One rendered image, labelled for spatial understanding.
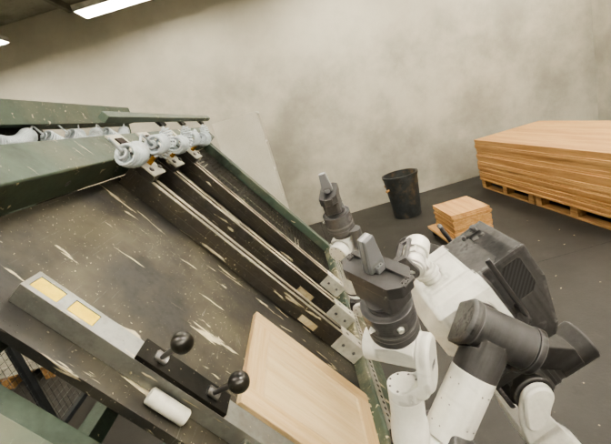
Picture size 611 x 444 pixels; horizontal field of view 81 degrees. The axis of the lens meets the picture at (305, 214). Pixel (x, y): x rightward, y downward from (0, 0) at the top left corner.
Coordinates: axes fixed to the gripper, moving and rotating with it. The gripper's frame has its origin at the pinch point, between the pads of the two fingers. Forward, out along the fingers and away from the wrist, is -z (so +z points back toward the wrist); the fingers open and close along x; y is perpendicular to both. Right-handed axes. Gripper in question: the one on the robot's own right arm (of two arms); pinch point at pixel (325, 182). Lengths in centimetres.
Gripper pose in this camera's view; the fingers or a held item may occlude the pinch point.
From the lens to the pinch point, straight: 109.1
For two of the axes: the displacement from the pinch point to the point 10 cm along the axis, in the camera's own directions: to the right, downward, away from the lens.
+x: -1.1, 4.8, -8.7
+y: -9.3, 2.5, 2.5
